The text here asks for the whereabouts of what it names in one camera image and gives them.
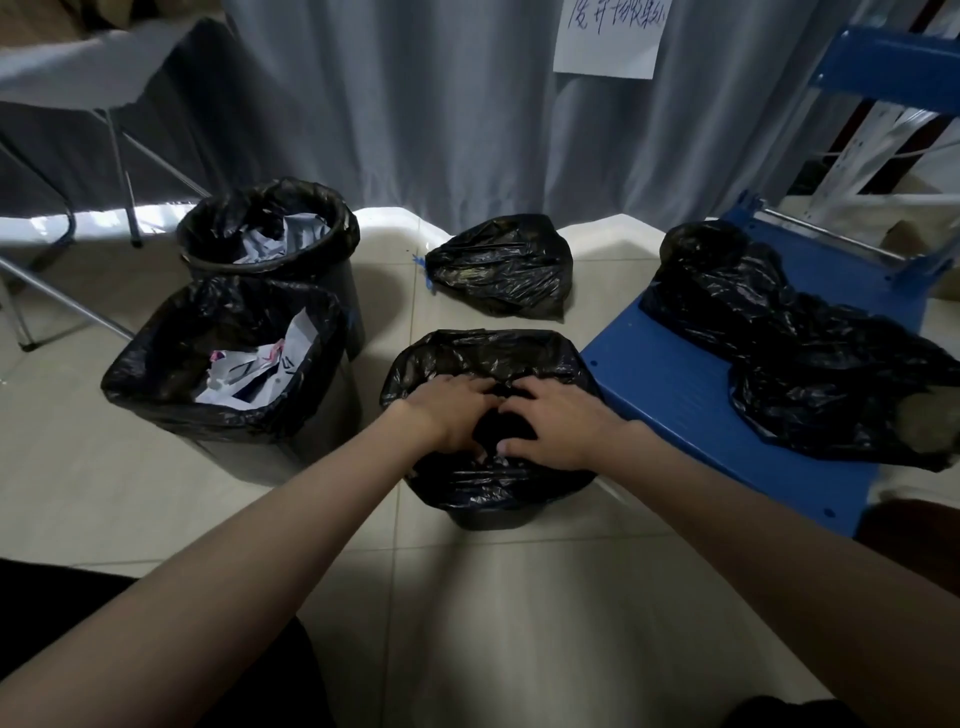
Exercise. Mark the blue plastic platform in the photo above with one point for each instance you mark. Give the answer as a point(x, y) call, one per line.
point(675, 397)

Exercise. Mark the black bin liner bag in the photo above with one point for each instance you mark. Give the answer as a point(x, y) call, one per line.
point(487, 352)

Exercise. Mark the person's left hand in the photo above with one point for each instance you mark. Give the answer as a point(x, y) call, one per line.
point(442, 416)

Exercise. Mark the blue and white shelf rack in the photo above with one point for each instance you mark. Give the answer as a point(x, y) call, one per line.
point(885, 75)

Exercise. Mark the grey curtain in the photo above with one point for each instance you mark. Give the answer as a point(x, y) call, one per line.
point(450, 105)

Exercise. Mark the large black rubbish bag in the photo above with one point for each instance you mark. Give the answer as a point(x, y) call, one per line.
point(840, 390)

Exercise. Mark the tied black rubbish bag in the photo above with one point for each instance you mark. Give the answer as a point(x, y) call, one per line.
point(499, 266)

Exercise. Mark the crumpled black rubbish bag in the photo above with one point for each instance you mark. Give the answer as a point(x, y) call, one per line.
point(712, 292)

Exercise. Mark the square dark grey bin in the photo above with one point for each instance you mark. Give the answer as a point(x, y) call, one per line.
point(300, 450)

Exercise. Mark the person's right thumb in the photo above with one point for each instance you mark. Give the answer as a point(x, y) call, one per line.
point(511, 448)

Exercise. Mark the person's black trousers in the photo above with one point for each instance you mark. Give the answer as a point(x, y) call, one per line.
point(52, 607)

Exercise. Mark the square bin black liner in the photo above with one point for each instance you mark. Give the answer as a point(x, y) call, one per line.
point(195, 322)

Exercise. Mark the small dark grey bin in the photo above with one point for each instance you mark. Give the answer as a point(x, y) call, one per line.
point(491, 519)

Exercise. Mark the round bin black liner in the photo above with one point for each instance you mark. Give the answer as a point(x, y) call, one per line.
point(225, 217)

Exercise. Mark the white folding table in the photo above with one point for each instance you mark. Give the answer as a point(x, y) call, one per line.
point(82, 75)

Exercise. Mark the person's left fingers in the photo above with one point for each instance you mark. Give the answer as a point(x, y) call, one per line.
point(476, 388)

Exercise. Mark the person's right forearm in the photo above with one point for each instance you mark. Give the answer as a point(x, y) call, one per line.
point(780, 570)

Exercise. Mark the person's right hand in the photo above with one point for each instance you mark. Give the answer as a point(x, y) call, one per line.
point(562, 427)

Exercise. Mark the white paper sign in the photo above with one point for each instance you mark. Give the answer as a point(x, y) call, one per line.
point(609, 41)

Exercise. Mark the person's left forearm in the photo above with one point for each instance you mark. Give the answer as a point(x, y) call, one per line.
point(225, 570)

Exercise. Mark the crumpled white paper waste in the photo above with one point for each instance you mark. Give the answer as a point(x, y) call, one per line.
point(281, 240)

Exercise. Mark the white paper scraps pink print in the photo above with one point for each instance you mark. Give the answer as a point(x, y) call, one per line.
point(251, 375)

